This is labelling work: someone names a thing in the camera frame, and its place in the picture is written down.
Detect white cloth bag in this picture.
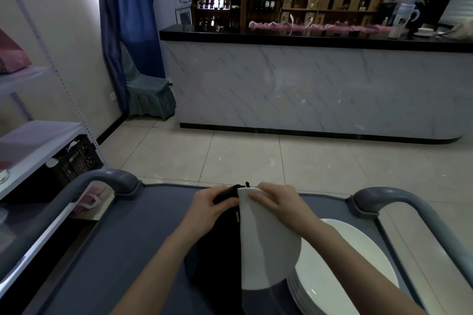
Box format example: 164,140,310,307
447,20,473,42

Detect white round plate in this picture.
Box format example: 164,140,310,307
237,186,302,291

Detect white metal shelf rack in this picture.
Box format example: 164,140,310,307
0,0,108,289

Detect white refrigerator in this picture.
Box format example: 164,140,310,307
149,0,178,31

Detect chair with grey-green cover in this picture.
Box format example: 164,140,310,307
120,41,177,120

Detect dark wine rack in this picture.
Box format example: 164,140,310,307
246,0,287,30

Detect blue curtain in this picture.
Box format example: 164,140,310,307
94,0,167,116

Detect pink bag white handles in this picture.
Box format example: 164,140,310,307
72,184,115,218

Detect person's left hand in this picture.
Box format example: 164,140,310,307
181,185,241,244

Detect dark blue cleaning cloth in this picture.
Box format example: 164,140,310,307
184,182,252,315

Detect person's left forearm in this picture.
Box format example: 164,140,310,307
110,228,202,315

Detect stack of white plates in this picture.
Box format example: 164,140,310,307
286,218,400,315

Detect row of pink bags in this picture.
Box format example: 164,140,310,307
248,20,409,37

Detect grey service cart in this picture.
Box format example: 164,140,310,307
0,169,473,315

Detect black pegged stand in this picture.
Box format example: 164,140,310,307
413,0,454,30

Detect person's right forearm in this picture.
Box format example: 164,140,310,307
304,222,429,315

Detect person's right hand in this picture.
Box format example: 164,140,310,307
248,182,326,240

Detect black plastic crate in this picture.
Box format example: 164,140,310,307
48,134,104,186

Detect marble bar counter black top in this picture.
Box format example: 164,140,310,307
159,25,473,145

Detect white pitcher with handle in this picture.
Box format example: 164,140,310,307
388,2,421,39

